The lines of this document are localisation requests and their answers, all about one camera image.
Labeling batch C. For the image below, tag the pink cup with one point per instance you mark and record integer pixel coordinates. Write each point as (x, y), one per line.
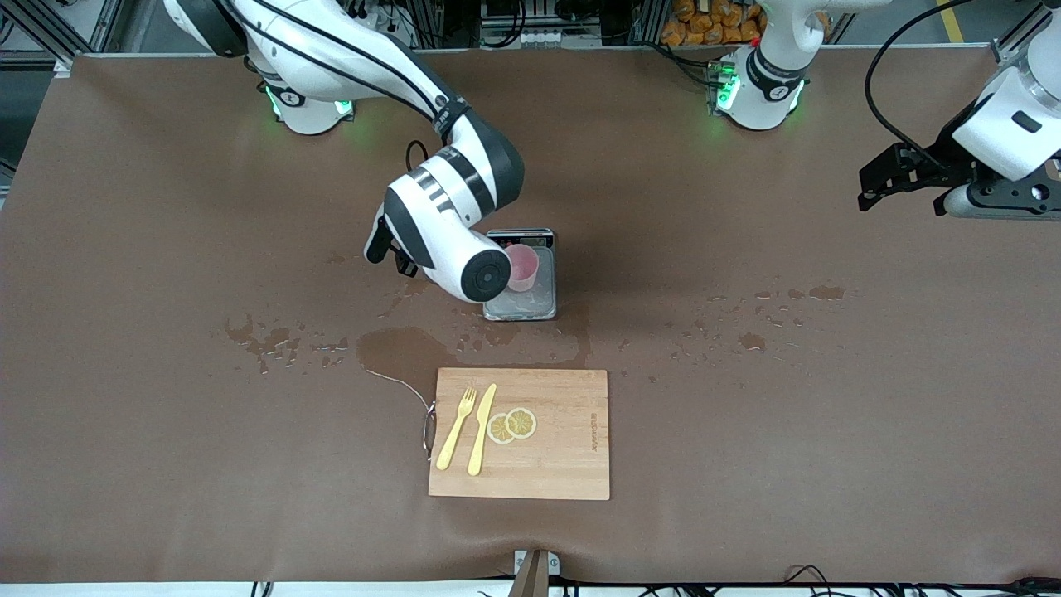
(527, 264)

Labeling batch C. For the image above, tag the white power strip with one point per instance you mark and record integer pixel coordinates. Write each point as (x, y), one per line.
(400, 33)

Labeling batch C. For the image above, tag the aluminium frame strut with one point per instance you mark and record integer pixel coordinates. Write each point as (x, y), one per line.
(1005, 50)

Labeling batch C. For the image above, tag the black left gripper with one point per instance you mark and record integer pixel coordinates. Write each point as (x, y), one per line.
(942, 163)

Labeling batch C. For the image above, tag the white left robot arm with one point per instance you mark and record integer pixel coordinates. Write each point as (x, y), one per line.
(758, 91)

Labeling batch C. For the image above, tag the yellow plastic knife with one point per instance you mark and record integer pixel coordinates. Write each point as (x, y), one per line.
(481, 439)

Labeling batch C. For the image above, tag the digital kitchen scale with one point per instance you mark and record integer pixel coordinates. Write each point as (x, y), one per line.
(543, 303)

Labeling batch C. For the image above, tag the yellow plastic fork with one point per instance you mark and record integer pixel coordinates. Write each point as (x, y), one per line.
(452, 444)

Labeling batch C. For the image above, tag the orange snack bag pile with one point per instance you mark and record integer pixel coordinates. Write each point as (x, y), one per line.
(704, 25)

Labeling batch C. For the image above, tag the lemon slice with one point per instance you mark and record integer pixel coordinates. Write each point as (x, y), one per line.
(522, 423)
(497, 431)

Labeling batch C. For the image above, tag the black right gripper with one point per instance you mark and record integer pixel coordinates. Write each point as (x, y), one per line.
(402, 264)

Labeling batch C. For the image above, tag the wooden cutting board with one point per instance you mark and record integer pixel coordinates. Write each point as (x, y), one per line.
(564, 448)

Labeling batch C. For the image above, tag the metal camera stand bracket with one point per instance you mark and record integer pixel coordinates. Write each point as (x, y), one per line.
(535, 576)

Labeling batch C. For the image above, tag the white connector block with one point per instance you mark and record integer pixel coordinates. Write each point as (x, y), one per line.
(547, 37)

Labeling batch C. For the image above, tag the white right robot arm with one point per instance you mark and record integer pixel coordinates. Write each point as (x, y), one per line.
(448, 257)

